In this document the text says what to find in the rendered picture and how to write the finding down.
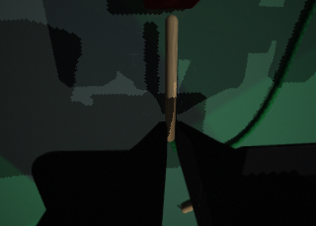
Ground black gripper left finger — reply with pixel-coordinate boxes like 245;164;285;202
32;121;167;226

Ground thin wooden stick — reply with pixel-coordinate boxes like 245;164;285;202
165;0;316;154
181;201;193;213

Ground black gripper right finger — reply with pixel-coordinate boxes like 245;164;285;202
175;121;316;226

